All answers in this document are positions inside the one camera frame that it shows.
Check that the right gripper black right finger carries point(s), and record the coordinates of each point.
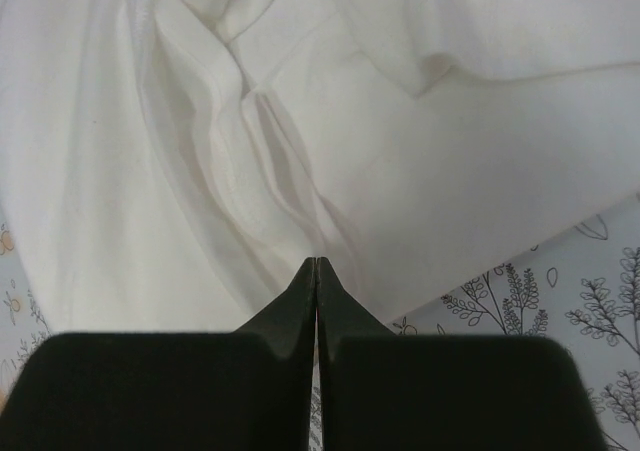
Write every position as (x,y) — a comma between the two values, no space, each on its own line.
(381,391)

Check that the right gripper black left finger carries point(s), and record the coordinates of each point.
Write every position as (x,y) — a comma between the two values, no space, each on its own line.
(249,389)

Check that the white t shirt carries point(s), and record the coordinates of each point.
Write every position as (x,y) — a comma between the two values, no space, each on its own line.
(169,164)

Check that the floral patterned table mat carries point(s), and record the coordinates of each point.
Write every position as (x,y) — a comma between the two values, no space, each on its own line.
(580,289)

